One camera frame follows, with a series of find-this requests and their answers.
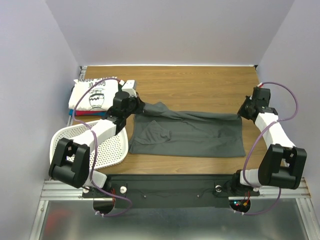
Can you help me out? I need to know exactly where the aluminium front rail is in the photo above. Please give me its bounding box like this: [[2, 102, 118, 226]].
[[40, 178, 311, 201]]

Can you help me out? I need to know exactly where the purple cable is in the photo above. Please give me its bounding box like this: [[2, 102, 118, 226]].
[[233, 81, 300, 216], [73, 77, 133, 218]]

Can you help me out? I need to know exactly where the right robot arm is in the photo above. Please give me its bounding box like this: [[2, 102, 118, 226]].
[[230, 83, 307, 195]]

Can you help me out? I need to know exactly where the grey t shirt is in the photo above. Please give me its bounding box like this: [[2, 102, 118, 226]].
[[128, 102, 246, 158]]

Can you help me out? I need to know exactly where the white perforated plastic basket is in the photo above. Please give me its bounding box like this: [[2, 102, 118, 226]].
[[49, 119, 129, 171]]

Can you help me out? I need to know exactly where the teal folded t shirt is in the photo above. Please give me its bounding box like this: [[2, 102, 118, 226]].
[[69, 109, 77, 116]]

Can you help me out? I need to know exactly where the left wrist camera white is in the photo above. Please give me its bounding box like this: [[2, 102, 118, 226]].
[[121, 79, 137, 92]]

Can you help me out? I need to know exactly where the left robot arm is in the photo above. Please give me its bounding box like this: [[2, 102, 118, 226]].
[[48, 91, 145, 188]]

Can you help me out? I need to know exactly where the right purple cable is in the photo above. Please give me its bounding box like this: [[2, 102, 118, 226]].
[[233, 81, 300, 216]]

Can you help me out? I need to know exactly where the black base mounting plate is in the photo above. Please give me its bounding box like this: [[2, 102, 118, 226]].
[[82, 174, 261, 209]]

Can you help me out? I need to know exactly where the white printed folded t shirt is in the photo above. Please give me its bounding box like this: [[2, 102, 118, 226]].
[[68, 78, 119, 111]]

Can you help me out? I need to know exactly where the red folded t shirt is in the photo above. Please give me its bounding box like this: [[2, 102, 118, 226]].
[[74, 110, 106, 117]]

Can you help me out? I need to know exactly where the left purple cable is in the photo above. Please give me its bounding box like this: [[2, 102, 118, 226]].
[[73, 77, 133, 218]]

